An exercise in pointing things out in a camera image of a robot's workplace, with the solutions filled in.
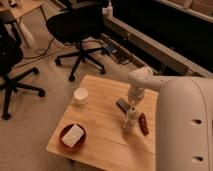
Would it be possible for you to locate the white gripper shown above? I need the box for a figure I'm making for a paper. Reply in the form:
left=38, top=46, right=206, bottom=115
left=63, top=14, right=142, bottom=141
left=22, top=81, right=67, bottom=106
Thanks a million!
left=128, top=86, right=145, bottom=107

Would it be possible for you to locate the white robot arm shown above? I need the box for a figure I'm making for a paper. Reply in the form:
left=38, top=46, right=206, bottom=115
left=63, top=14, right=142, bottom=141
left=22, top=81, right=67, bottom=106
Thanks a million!
left=128, top=67, right=213, bottom=171

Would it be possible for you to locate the small white bottle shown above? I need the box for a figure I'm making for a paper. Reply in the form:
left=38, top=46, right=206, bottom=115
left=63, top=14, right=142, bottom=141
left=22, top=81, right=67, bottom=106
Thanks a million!
left=123, top=108, right=138, bottom=133

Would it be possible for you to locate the red brown small object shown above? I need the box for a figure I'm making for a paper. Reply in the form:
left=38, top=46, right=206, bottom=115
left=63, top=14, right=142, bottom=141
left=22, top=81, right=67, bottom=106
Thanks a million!
left=138, top=113, right=149, bottom=136

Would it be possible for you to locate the power strip on floor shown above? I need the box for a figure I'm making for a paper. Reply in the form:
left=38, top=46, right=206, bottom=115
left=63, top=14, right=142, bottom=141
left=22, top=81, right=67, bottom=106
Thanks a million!
left=104, top=44, right=131, bottom=65

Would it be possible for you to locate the white round jar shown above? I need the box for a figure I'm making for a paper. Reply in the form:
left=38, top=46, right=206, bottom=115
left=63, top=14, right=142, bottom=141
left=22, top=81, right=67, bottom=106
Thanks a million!
left=73, top=87, right=89, bottom=105

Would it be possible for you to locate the white sponge block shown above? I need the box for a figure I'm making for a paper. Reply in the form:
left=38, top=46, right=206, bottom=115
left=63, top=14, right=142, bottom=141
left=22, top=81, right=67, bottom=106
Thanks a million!
left=62, top=124, right=84, bottom=147

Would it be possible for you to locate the dark red bowl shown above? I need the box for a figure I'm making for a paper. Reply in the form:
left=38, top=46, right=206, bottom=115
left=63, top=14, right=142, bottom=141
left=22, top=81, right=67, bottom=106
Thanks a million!
left=59, top=124, right=86, bottom=149

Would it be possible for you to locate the white spray bottle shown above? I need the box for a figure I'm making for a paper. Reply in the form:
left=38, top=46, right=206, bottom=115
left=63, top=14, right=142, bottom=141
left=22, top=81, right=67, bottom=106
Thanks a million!
left=102, top=2, right=113, bottom=17

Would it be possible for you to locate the black office chair centre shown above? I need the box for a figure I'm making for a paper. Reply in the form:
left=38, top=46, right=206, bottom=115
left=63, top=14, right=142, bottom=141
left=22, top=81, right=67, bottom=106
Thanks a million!
left=46, top=0, right=109, bottom=81

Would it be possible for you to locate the black office chair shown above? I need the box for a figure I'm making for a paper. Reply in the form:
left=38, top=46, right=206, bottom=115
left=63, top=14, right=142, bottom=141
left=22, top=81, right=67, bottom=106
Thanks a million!
left=46, top=0, right=109, bottom=81
left=0, top=19, right=45, bottom=120

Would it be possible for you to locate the black office chair left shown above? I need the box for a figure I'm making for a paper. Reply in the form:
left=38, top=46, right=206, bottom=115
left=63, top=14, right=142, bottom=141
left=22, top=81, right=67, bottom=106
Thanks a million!
left=0, top=19, right=45, bottom=120

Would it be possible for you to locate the wooden desk top left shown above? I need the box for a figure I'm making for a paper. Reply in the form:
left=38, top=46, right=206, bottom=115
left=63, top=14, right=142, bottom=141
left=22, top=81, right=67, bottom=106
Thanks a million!
left=0, top=0, right=48, bottom=48

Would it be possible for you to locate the black floor cable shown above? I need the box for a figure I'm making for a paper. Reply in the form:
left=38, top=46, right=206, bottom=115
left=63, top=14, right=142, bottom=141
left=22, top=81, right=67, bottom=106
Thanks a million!
left=14, top=35, right=73, bottom=68

